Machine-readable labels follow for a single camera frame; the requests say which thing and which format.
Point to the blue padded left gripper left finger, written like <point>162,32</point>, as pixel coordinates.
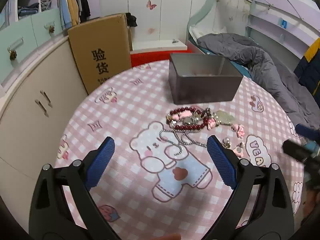
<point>96,162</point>

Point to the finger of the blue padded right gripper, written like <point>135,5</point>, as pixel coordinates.
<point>224,160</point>

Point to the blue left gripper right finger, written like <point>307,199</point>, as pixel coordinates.
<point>312,134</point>

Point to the pink charm keychain cluster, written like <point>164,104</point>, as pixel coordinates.
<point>238,149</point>

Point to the pale jade pendant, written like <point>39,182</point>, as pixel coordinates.
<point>223,118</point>

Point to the person's right hand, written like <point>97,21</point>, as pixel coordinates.
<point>312,199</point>

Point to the person's left thumb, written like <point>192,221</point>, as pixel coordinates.
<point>175,236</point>

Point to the grey duvet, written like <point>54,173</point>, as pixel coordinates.
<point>269,73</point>

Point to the yellow navy jacket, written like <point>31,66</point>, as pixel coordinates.
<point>308,70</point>

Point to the pink checkered bear tablecloth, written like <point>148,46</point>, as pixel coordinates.
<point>160,182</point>

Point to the beige low cabinet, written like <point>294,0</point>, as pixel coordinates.
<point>38,112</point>

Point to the dark grey metal tin box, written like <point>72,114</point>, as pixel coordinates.
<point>199,78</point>

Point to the red storage bench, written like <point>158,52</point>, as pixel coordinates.
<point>143,58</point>

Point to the tall brown cardboard box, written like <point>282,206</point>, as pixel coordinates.
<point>101,49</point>

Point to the blue box on shelf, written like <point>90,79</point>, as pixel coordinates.
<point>283,24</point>

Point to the black clothes on box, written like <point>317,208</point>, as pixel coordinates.
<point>131,20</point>

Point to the teal drawer unit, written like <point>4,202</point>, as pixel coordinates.
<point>22,37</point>

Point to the hanging clothes row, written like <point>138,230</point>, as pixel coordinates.
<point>73,12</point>

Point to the white wardrobe with butterflies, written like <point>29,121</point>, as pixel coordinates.
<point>156,19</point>

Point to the purple white shelf cabinet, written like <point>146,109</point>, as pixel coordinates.
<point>32,0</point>

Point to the teal bunk bed frame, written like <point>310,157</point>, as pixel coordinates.
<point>260,20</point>

